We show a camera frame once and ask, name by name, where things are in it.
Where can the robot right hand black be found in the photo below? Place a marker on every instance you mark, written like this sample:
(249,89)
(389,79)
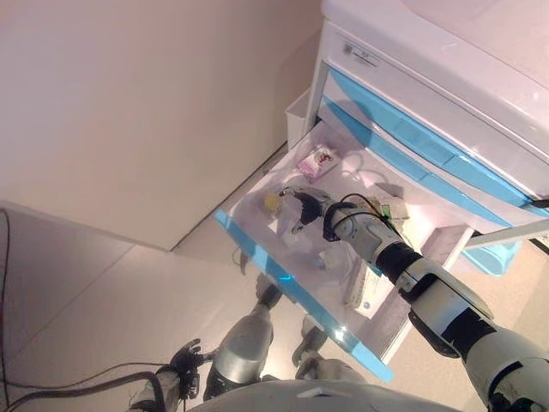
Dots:
(313,206)

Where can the robot left hand black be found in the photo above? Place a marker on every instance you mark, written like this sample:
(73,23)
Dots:
(186,362)

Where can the clear capsule bottle yellow cap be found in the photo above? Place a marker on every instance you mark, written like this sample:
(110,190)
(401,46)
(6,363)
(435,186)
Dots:
(272,201)

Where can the blue white cart drawer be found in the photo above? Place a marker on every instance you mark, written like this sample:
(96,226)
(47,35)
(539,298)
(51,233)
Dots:
(386,111)
(386,146)
(274,266)

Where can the robot left arm silver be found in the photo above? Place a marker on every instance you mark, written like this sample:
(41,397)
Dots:
(167,388)

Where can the pink medicine box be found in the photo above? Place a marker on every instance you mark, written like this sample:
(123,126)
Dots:
(319,161)

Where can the long white medicine box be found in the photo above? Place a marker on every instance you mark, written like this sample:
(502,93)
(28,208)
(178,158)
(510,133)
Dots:
(369,292)

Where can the small vial blue cap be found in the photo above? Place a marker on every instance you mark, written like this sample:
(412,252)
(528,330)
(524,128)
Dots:
(322,262)

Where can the white box with green stripe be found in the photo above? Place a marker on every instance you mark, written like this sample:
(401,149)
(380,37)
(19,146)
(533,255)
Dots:
(396,206)

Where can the white side bin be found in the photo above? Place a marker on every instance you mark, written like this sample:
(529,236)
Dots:
(298,116)

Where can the robot right leg silver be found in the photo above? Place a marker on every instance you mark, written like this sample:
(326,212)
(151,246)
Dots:
(313,343)

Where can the grey robot torso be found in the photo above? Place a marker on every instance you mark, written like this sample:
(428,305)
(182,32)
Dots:
(343,397)

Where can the white medical cart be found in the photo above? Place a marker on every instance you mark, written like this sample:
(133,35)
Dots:
(450,77)

